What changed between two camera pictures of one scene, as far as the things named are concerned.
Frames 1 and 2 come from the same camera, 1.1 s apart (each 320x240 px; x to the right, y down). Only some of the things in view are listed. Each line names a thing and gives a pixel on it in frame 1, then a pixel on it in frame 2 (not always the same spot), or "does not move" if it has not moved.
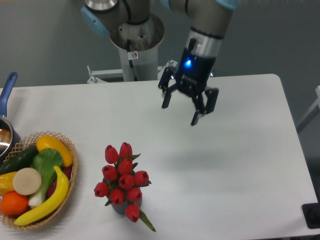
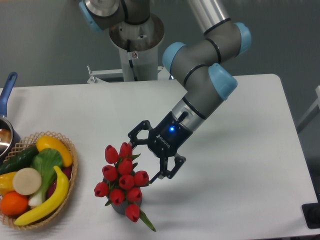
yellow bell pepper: (50, 142) does not move
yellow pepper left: (6, 183) does not move
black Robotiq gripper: (192, 76) to (164, 141)
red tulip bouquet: (122, 184) does not move
